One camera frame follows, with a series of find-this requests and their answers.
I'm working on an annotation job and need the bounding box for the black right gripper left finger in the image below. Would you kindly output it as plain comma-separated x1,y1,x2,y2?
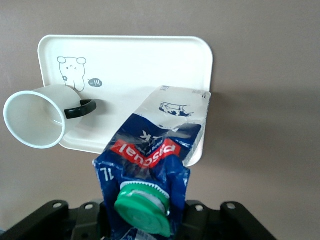
0,200,111,240

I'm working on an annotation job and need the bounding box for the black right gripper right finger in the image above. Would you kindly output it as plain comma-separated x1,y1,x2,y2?
184,199,276,240

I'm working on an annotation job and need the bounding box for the blue white milk carton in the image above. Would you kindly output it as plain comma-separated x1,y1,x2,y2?
92,85,212,240

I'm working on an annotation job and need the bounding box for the white smiley cup black handle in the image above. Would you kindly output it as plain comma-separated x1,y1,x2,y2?
3,84,98,150

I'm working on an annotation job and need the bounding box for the cream rabbit print tray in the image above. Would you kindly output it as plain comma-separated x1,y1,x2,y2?
37,34,215,168

